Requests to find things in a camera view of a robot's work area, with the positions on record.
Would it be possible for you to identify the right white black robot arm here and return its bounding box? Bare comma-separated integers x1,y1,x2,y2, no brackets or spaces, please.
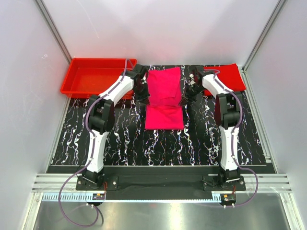
179,66,243,190

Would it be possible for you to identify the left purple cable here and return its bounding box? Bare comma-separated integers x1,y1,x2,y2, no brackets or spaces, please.
59,58,136,227

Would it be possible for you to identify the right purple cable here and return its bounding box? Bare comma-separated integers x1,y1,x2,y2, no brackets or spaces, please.
199,69,259,208

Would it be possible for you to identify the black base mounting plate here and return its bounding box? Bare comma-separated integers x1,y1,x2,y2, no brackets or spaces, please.
76,166,246,202

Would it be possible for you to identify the red plastic bin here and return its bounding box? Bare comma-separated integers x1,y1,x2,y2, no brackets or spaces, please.
60,58,137,99

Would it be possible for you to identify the folded red t shirt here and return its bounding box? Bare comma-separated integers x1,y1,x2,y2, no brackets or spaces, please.
204,63,246,91

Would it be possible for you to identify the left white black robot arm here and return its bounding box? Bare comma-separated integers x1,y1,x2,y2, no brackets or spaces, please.
80,64,150,189

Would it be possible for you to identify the purple cable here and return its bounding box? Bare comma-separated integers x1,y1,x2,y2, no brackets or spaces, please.
199,69,259,208
59,58,136,227

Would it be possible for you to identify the black marble pattern mat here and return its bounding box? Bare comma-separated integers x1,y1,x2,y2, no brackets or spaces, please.
46,64,276,174

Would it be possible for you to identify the pink t shirt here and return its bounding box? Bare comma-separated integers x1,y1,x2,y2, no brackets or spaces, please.
145,67,184,130

